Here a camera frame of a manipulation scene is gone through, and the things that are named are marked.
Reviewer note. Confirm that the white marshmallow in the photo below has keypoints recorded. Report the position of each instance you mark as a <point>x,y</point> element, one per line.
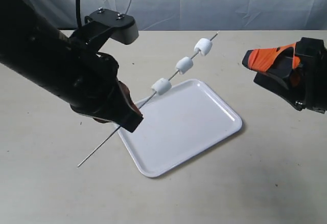
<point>183,65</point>

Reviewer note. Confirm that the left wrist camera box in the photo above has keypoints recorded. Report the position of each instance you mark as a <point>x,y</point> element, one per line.
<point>104,24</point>

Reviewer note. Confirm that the thin metal skewer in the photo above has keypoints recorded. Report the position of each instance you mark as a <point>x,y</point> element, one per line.
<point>170,78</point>

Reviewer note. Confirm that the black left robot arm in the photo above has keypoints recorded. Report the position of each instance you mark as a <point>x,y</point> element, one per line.
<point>71,67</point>

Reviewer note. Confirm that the white plastic tray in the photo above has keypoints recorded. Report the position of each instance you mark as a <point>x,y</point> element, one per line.
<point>184,122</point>

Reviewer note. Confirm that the white backdrop curtain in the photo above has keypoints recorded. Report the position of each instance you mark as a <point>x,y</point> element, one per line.
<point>155,15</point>

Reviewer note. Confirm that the white marshmallow tip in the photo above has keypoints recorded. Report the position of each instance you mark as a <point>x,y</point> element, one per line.
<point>203,46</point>

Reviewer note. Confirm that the white marshmallow handle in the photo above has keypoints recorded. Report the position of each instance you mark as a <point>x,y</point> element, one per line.
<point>161,86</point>

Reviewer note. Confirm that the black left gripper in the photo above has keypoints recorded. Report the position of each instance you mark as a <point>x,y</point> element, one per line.
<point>106,98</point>

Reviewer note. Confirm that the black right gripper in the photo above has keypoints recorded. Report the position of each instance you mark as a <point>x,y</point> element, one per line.
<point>304,86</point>

